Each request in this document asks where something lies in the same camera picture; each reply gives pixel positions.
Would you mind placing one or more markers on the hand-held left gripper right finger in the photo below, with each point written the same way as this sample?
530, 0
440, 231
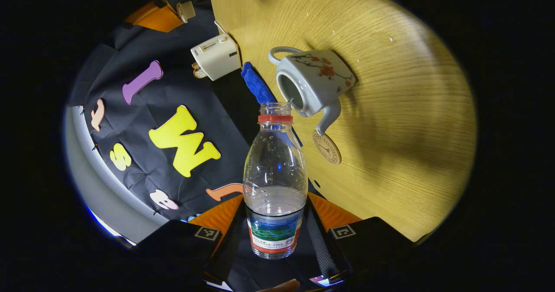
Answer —
323, 248

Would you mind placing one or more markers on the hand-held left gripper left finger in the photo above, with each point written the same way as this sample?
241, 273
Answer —
230, 244

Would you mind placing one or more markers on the clear plastic water bottle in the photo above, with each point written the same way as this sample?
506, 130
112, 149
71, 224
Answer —
275, 175

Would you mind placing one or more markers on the round wooden coaster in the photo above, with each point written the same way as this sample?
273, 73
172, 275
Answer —
328, 148

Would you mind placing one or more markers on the white floral teacup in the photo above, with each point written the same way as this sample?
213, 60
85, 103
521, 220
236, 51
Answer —
316, 79

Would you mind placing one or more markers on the black backdrop cloth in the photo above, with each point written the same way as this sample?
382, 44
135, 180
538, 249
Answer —
143, 118

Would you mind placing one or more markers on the blue towel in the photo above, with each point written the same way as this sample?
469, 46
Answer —
258, 84

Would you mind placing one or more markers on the toast slice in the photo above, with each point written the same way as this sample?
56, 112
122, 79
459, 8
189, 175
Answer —
199, 72

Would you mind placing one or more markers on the white toaster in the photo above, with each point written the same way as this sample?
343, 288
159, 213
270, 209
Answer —
217, 58

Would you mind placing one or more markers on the orange wooden board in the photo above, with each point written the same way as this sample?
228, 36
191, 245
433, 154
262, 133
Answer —
156, 17

